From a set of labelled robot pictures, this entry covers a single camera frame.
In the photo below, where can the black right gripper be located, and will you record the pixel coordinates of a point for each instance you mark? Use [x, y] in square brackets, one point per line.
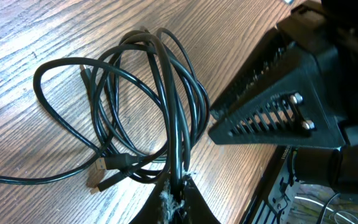
[299, 85]

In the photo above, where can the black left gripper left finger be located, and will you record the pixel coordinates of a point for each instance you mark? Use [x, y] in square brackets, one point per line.
[160, 205]

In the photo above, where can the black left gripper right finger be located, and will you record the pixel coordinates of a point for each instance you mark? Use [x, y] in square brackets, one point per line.
[194, 209]

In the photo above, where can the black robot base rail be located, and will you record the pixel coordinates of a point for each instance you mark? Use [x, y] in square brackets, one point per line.
[290, 167]

